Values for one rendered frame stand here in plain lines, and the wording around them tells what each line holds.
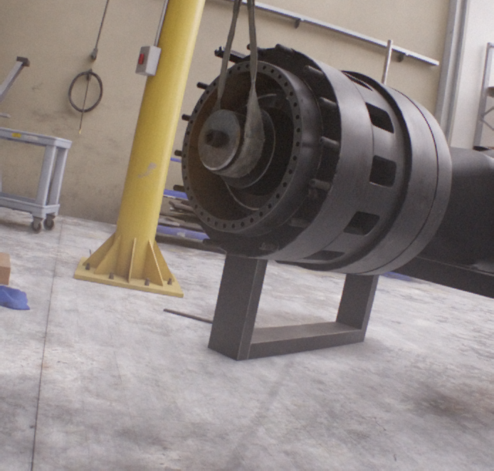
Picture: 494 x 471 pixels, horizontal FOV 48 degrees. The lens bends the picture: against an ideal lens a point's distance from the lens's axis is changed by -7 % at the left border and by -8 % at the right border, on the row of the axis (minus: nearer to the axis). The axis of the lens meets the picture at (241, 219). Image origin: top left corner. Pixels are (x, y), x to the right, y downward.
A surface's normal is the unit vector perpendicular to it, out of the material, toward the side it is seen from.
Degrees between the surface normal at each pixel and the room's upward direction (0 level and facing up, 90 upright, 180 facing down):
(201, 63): 90
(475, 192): 90
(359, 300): 90
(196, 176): 59
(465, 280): 90
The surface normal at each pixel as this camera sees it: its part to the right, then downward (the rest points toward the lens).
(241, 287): -0.66, -0.09
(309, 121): 0.69, -0.18
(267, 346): 0.73, 0.18
